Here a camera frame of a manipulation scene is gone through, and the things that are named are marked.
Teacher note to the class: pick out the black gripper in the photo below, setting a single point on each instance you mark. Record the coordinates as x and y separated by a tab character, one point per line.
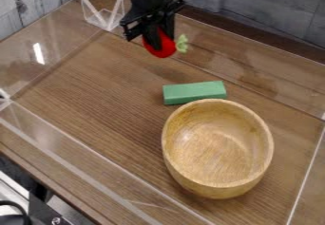
146	18

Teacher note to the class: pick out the red felt strawberry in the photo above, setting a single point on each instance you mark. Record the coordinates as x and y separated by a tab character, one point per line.
170	45

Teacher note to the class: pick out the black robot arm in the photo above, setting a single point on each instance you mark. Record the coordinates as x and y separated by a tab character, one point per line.
150	19

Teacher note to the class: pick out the green rectangular block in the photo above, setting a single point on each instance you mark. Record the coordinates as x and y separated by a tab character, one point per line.
183	93

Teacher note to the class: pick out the wooden bowl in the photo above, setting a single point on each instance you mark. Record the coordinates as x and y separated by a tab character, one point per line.
217	148

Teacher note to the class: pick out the clear acrylic corner bracket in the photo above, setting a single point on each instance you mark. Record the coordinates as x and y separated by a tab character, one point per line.
106	19

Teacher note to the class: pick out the clear acrylic enclosure wall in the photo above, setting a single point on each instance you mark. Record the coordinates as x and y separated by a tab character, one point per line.
81	116

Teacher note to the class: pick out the black metal mount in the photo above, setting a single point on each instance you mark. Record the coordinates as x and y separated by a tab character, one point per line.
41	214

